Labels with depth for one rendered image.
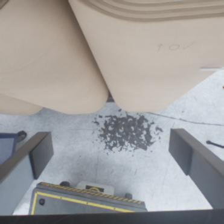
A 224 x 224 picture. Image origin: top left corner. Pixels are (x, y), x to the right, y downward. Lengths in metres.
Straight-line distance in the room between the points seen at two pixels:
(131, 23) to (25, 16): 0.19
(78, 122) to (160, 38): 1.14
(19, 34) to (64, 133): 1.10
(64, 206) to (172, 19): 1.04
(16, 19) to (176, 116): 1.18
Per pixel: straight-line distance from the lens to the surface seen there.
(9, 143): 1.47
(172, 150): 0.17
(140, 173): 1.30
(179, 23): 0.24
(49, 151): 0.17
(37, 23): 0.36
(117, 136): 1.26
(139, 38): 0.26
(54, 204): 1.12
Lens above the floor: 1.26
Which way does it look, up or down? 80 degrees down
